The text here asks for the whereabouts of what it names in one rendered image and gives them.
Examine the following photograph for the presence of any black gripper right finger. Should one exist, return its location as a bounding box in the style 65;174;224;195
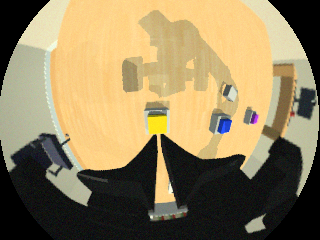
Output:
160;133;247;211

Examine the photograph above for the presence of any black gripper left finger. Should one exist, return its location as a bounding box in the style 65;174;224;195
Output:
76;133;157;213

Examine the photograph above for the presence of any blue button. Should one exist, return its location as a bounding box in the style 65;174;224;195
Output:
208;112;232;135

